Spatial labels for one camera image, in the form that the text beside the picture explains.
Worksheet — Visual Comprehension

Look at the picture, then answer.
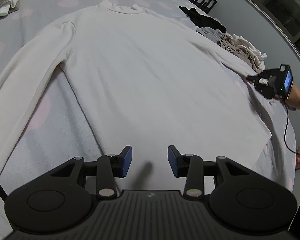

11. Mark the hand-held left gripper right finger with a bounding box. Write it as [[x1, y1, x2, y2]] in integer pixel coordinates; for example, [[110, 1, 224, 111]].
[[167, 145, 252, 200]]

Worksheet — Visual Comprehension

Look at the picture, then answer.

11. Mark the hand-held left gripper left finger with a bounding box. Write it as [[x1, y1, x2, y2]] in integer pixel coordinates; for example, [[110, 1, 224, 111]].
[[49, 145, 133, 200]]

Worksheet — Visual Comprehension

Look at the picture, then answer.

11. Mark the white long-sleeve sweater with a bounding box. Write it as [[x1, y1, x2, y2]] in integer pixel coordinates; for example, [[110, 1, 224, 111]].
[[0, 0, 273, 192]]

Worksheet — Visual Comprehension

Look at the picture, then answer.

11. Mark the person's right forearm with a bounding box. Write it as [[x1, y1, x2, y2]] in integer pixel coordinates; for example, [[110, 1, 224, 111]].
[[286, 84, 300, 125]]

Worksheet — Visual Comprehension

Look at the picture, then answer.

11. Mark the crumpled white cloth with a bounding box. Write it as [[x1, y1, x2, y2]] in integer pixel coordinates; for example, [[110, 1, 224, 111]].
[[236, 36, 268, 72]]

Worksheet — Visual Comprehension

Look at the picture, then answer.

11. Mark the beige cloth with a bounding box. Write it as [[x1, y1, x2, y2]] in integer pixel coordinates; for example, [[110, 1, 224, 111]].
[[217, 34, 255, 65]]

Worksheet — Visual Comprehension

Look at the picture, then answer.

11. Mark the dark glass cabinet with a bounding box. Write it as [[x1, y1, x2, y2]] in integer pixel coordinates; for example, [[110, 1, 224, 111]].
[[225, 0, 300, 75]]

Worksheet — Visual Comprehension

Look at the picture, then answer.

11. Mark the black cloth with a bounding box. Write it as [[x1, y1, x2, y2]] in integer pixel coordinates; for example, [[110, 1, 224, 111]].
[[179, 5, 227, 33]]

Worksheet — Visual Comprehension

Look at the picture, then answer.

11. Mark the polka dot bed sheet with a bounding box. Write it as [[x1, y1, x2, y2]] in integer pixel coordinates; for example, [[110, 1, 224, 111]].
[[0, 0, 297, 205]]

